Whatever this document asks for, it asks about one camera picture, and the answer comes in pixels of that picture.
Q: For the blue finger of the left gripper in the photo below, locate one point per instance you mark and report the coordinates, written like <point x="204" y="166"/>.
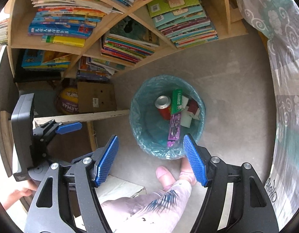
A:
<point x="52" y="128"/>

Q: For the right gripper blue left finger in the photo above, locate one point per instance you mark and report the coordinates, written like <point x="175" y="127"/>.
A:
<point x="50" y="210"/>

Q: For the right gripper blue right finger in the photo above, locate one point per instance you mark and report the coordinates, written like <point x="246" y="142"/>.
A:
<point x="251" y="208"/>

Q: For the green purple toothbrush package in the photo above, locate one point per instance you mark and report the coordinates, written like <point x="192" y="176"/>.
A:
<point x="175" y="118"/>

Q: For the white gold long box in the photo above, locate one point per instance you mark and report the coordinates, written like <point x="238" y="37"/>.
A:
<point x="186" y="119"/>

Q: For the red soda can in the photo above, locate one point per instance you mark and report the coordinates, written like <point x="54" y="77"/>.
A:
<point x="162" y="103"/>

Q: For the maroon small carton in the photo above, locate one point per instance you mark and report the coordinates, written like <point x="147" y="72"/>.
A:
<point x="193" y="108"/>

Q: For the trash bin with teal bag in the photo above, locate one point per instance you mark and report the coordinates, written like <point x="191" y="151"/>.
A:
<point x="149" y="128"/>

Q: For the person's left hand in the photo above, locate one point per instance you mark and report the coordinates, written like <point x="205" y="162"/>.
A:
<point x="14" y="191"/>

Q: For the orange basketball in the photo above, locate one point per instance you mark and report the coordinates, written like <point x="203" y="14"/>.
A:
<point x="66" y="101"/>

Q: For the brown cardboard box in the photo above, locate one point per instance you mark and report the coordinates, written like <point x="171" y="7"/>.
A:
<point x="96" y="97"/>

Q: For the person's right pink shoe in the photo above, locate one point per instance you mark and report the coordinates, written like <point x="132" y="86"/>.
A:
<point x="186" y="172"/>

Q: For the person's pink shoe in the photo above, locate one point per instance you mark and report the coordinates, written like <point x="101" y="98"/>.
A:
<point x="165" y="177"/>
<point x="186" y="172"/>

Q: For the wooden bookshelf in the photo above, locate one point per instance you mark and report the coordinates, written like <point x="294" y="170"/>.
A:
<point x="47" y="40"/>

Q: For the person's left pink shoe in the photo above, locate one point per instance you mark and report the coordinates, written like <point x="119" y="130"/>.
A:
<point x="165" y="177"/>

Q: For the person's patterned trouser legs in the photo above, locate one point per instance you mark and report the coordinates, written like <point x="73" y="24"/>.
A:
<point x="156" y="212"/>

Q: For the grey patterned bed sheet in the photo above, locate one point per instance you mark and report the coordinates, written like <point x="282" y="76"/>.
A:
<point x="278" y="20"/>

